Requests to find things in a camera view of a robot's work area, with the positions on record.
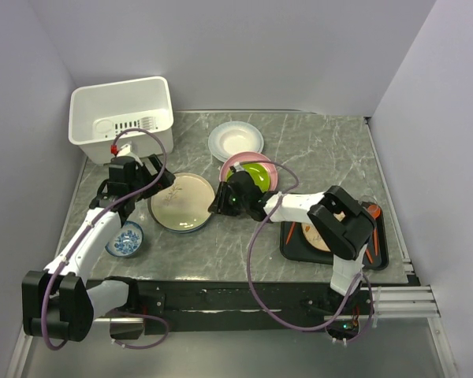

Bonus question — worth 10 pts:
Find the green plate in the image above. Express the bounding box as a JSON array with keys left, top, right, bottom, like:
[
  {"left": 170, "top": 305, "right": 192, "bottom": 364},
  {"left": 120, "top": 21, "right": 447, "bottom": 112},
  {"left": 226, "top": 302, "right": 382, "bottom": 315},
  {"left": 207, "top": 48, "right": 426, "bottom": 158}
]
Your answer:
[{"left": 241, "top": 163, "right": 271, "bottom": 192}]

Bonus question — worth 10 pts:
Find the beige floral plate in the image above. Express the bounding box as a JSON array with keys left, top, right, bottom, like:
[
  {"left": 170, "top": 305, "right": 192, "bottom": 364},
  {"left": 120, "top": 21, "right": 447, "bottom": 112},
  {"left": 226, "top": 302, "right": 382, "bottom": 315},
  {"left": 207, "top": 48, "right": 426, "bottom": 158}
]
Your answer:
[{"left": 149, "top": 172, "right": 215, "bottom": 219}]

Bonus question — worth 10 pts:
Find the blue plastic plate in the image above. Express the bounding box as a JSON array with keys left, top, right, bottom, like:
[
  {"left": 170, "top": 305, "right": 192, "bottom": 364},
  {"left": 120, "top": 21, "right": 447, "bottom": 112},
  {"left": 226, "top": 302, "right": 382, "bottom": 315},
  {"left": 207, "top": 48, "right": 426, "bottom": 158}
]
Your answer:
[{"left": 151, "top": 206, "right": 211, "bottom": 234}]

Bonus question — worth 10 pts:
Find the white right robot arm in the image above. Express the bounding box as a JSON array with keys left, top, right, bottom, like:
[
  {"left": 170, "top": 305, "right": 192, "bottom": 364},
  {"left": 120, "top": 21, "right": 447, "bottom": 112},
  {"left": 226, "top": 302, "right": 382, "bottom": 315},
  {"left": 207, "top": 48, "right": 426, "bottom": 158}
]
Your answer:
[{"left": 208, "top": 171, "right": 377, "bottom": 313}]

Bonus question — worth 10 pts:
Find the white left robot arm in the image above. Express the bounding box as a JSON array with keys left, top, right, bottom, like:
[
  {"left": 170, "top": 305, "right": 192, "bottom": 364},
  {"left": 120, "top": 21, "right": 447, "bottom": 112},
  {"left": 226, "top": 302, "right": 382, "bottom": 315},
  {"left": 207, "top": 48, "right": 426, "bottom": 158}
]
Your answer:
[{"left": 21, "top": 154, "right": 175, "bottom": 350}]

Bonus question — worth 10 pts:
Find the white plastic bin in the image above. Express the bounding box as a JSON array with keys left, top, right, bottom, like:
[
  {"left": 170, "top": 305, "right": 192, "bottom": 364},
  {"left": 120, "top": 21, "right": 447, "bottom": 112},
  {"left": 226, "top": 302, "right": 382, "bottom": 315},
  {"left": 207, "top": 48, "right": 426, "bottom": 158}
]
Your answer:
[{"left": 69, "top": 76, "right": 173, "bottom": 165}]

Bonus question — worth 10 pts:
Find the pink plate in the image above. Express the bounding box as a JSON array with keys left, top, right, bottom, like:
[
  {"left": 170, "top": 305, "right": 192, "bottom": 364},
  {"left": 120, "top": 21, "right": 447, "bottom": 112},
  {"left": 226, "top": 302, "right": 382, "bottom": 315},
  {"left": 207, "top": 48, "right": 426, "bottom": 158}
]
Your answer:
[{"left": 219, "top": 151, "right": 278, "bottom": 191}]

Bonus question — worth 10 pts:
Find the orange fork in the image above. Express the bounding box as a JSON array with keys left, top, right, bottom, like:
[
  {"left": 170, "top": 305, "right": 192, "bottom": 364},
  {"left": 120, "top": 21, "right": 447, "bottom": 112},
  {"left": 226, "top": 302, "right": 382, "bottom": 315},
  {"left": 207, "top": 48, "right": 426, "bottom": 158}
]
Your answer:
[{"left": 285, "top": 222, "right": 296, "bottom": 245}]

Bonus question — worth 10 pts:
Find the white deep plate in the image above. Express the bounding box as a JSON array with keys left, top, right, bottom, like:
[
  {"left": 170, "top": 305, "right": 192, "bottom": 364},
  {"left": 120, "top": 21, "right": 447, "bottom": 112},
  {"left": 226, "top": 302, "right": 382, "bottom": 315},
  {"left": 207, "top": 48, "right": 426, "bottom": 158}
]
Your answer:
[{"left": 208, "top": 121, "right": 265, "bottom": 162}]

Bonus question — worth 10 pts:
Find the blue white patterned bowl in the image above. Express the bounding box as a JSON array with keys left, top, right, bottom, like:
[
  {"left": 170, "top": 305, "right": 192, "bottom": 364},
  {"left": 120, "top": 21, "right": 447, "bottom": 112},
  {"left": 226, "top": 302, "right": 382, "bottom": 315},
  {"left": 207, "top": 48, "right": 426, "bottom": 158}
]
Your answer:
[{"left": 105, "top": 221, "right": 144, "bottom": 258}]

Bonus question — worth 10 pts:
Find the black tray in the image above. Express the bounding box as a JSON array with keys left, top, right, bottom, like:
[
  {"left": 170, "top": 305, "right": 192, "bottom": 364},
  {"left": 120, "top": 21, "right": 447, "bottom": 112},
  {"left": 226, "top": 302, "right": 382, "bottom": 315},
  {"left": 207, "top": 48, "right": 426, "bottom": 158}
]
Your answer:
[{"left": 280, "top": 205, "right": 389, "bottom": 271}]

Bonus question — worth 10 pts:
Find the beige plate on tray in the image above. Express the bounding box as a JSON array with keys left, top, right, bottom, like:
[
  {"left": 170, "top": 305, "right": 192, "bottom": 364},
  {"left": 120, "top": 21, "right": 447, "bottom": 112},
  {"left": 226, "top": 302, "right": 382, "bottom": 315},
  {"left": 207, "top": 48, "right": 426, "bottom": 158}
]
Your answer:
[{"left": 301, "top": 223, "right": 331, "bottom": 253}]

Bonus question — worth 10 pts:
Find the clear glass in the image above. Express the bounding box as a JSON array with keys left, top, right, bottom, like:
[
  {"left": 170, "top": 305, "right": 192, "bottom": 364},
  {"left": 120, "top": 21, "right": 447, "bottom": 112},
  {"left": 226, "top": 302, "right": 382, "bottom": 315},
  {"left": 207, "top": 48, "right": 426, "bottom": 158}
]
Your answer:
[{"left": 358, "top": 195, "right": 378, "bottom": 208}]

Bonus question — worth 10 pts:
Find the orange spoon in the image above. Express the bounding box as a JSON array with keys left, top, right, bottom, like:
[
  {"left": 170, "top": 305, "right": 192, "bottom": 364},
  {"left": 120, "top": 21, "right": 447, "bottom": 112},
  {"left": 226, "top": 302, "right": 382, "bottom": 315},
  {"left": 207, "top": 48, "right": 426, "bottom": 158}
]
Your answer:
[{"left": 367, "top": 204, "right": 381, "bottom": 255}]

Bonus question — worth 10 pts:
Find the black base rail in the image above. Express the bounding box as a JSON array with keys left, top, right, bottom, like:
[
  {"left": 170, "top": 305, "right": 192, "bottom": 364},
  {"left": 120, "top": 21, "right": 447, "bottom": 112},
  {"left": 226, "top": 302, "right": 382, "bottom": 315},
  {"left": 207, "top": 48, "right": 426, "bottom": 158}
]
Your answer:
[{"left": 90, "top": 279, "right": 379, "bottom": 335}]

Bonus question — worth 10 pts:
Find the aluminium frame rail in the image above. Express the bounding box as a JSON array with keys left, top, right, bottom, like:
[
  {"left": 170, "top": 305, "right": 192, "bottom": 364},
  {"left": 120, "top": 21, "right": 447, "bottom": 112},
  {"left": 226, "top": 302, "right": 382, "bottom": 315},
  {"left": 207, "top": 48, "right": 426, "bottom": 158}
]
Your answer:
[{"left": 7, "top": 287, "right": 442, "bottom": 377}]

